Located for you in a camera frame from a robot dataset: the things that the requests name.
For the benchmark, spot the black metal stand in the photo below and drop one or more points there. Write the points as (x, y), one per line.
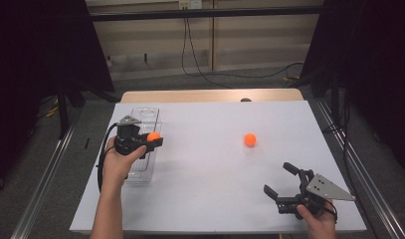
(62, 113)
(335, 99)

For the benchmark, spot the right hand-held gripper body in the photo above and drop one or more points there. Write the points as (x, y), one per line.
(326, 191)

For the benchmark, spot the clear plastic storage box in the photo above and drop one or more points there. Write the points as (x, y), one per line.
(147, 166)

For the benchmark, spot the small dark round object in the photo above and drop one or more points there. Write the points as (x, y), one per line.
(245, 100)

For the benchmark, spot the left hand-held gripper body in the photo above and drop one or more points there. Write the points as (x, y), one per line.
(125, 139)

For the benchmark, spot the black curtain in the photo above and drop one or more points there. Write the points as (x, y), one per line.
(372, 66)
(31, 66)

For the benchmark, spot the aluminium floor rail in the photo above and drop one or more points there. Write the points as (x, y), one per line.
(362, 166)
(40, 186)

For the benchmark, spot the white table cover sheet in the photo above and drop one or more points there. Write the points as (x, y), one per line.
(206, 186)

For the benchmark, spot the orange ping-pong ball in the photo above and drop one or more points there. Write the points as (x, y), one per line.
(153, 136)
(249, 139)

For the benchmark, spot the small black floor object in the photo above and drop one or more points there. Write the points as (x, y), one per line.
(87, 143)

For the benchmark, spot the person's left hand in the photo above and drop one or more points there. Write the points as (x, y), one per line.
(118, 167)

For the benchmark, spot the black metal crossbar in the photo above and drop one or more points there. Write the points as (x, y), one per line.
(206, 13)

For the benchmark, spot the white power outlet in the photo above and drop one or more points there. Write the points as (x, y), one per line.
(190, 4)

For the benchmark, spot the person's right hand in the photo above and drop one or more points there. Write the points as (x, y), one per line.
(321, 225)

